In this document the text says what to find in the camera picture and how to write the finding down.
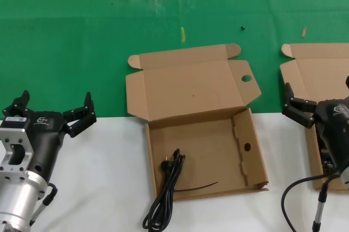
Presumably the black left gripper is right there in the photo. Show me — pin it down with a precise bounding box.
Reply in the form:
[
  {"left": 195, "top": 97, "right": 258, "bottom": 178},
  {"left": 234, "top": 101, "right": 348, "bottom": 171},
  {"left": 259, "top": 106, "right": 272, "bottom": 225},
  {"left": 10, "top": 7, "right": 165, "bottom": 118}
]
[{"left": 2, "top": 90, "right": 98, "bottom": 184}]

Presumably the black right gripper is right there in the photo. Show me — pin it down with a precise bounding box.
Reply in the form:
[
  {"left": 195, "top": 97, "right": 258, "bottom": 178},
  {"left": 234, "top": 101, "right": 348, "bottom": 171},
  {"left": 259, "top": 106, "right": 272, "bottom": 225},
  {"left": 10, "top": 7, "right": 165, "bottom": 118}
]
[{"left": 281, "top": 75, "right": 349, "bottom": 173}]

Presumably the black power cable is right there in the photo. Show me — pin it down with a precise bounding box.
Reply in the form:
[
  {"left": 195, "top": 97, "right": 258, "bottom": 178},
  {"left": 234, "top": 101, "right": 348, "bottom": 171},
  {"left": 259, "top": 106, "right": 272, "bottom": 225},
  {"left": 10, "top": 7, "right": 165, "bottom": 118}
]
[{"left": 142, "top": 148, "right": 219, "bottom": 231}]

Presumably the open cardboard box with parts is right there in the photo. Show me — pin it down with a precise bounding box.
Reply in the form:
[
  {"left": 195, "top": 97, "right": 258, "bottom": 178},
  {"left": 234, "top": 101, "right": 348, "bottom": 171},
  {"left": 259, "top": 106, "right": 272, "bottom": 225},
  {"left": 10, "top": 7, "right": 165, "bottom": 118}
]
[{"left": 279, "top": 43, "right": 349, "bottom": 192}]

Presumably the open cardboard box centre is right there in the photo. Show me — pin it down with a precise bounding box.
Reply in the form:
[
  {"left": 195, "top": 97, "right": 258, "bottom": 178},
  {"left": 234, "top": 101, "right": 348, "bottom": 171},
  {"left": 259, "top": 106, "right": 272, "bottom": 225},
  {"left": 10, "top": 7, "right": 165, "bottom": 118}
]
[{"left": 125, "top": 43, "right": 270, "bottom": 203}]

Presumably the green table cloth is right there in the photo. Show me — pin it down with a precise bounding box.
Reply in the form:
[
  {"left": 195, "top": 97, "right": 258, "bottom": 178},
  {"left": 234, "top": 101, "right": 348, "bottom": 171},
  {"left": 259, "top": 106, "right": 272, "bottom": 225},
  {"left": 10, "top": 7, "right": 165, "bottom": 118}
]
[{"left": 0, "top": 0, "right": 349, "bottom": 121}]

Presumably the silver wrist camera mount bracket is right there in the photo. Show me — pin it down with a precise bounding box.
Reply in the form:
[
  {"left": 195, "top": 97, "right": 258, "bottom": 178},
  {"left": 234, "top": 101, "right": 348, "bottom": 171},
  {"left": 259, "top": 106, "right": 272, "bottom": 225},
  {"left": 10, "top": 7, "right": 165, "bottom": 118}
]
[{"left": 0, "top": 127, "right": 37, "bottom": 174}]

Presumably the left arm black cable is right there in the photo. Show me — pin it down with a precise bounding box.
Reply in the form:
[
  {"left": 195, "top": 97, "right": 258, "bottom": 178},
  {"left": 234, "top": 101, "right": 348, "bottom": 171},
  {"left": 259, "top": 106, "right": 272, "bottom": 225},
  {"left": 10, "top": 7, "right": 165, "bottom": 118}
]
[{"left": 29, "top": 182, "right": 58, "bottom": 227}]

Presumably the right arm thick black cable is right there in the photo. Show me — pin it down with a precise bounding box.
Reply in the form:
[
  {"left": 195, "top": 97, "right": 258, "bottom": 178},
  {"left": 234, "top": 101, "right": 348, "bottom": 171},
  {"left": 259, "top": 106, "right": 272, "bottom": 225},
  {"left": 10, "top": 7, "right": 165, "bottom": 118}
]
[{"left": 281, "top": 173, "right": 341, "bottom": 232}]

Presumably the right arm silver-plug cable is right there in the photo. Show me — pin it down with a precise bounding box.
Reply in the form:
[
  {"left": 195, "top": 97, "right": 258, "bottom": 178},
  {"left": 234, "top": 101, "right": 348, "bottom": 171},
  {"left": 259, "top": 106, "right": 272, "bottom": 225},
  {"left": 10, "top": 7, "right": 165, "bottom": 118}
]
[{"left": 311, "top": 174, "right": 341, "bottom": 232}]

